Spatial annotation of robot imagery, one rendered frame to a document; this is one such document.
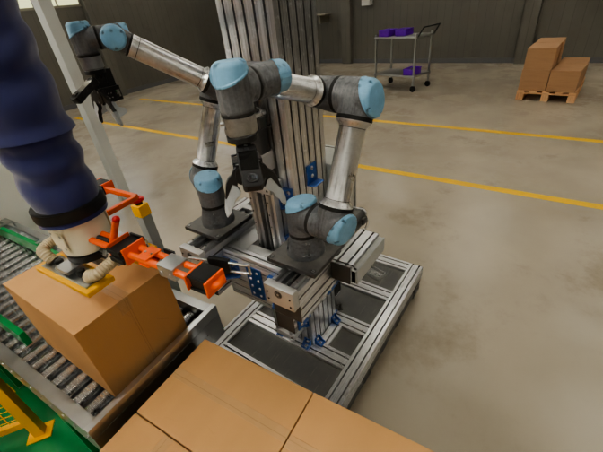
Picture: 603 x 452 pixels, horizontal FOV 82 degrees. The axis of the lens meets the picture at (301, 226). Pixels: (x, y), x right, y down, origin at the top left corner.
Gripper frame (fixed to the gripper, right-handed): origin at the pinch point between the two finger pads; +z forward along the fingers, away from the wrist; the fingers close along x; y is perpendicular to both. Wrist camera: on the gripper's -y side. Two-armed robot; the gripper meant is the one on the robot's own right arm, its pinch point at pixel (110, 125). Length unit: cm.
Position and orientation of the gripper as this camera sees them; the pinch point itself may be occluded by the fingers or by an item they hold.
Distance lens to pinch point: 160.7
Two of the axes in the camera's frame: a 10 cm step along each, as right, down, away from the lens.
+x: -8.2, -2.4, 5.2
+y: 5.7, -5.0, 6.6
